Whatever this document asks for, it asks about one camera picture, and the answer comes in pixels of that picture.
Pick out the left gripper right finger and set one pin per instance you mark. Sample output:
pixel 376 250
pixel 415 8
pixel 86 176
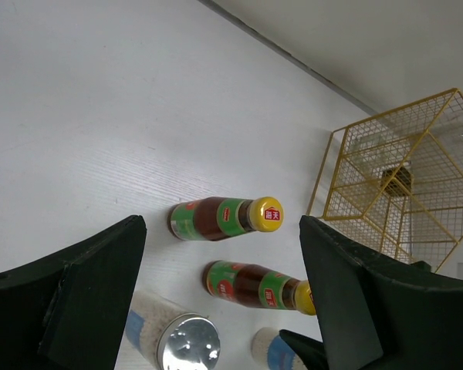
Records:
pixel 378 313

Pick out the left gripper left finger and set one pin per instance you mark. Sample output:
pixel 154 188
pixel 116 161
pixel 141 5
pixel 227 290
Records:
pixel 68 310

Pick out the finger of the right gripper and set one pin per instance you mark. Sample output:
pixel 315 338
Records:
pixel 310 351

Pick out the dark liquid glass bottle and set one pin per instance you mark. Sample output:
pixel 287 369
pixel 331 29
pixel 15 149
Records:
pixel 434 170

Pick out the clear glass oil bottle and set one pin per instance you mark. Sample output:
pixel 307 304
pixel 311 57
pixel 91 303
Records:
pixel 375 146

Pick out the right silver lid shaker jar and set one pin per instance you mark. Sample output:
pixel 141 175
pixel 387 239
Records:
pixel 271 352

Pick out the silver lid shaker jar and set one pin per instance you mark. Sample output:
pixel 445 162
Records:
pixel 170 336
pixel 271 352

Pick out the left silver lid shaker jar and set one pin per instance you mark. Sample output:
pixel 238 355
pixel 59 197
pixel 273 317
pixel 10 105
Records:
pixel 170 336

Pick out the yellow wire rack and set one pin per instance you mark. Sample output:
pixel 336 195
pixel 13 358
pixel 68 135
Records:
pixel 350 197

